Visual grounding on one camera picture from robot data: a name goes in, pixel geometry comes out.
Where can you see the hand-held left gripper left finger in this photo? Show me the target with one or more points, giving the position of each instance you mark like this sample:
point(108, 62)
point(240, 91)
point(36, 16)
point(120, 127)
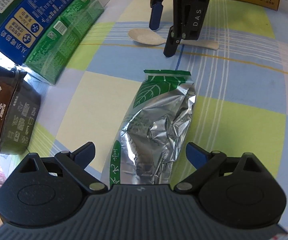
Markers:
point(86, 153)

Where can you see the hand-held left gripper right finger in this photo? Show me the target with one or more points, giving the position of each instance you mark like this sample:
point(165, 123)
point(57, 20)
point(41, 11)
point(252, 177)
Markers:
point(195, 155)

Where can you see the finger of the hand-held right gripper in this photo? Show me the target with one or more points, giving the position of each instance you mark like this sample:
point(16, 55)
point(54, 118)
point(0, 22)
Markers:
point(156, 17)
point(171, 45)

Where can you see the pale wooden spoon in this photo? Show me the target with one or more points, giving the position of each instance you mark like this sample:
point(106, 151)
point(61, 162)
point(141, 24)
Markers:
point(144, 36)

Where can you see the silver foil bag green print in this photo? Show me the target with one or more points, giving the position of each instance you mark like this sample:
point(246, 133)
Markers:
point(156, 130)

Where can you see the checked cloth desktop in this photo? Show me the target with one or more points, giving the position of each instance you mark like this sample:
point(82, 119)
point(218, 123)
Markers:
point(234, 105)

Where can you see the black instant meal bowl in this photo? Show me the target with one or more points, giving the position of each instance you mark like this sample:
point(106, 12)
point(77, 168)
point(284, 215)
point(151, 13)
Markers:
point(16, 120)

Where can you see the green tissue pack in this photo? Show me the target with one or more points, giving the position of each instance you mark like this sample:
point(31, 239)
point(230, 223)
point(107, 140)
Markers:
point(58, 55)

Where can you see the blue milk carton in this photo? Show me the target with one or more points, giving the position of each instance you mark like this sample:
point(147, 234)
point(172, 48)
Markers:
point(33, 22)

